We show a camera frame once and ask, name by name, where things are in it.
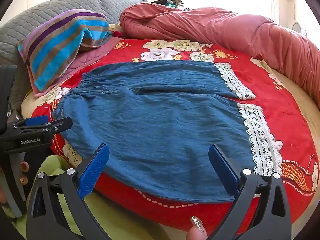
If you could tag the person's right hand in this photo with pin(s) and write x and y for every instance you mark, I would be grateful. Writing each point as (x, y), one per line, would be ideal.
(196, 231)

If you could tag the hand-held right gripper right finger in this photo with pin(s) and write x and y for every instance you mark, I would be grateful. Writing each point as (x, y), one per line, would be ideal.
(225, 170)

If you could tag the pink quilted pillow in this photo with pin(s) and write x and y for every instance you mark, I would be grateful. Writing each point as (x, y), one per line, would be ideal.
(92, 55)

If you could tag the striped pillow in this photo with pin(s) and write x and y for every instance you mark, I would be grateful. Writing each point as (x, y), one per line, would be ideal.
(57, 42)

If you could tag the yellow patterned cloth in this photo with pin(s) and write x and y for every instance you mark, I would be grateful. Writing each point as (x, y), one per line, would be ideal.
(116, 28)

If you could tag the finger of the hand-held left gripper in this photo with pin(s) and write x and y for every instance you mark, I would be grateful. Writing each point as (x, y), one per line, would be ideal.
(62, 125)
(37, 120)

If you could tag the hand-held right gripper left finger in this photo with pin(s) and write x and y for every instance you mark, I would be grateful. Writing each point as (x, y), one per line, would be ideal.
(93, 172)

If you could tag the red floral blanket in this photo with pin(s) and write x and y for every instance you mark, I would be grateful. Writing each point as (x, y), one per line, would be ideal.
(275, 110)

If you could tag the pink-red quilt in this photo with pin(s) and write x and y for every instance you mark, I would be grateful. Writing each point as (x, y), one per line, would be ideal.
(212, 22)

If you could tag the yellow-green cloth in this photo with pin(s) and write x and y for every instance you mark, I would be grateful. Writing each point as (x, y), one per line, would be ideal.
(120, 220)

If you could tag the dark clothes pile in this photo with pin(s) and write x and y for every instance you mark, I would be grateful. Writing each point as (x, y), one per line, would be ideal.
(165, 3)

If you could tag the blue pants with lace trim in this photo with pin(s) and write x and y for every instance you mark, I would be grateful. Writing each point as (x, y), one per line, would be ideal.
(155, 120)

